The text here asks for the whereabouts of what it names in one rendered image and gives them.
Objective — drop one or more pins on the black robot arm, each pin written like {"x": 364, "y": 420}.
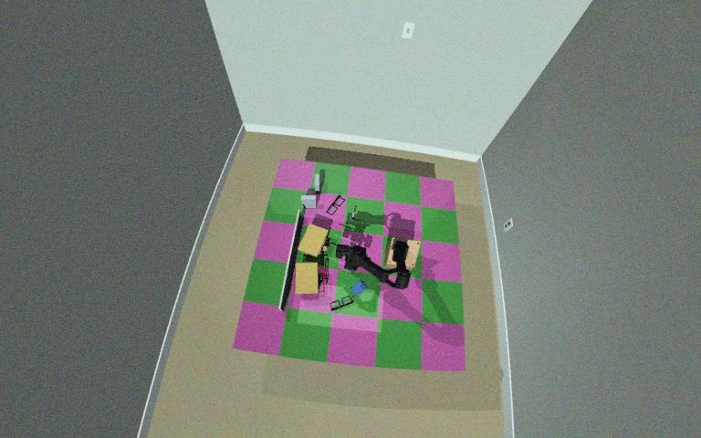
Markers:
{"x": 356, "y": 257}

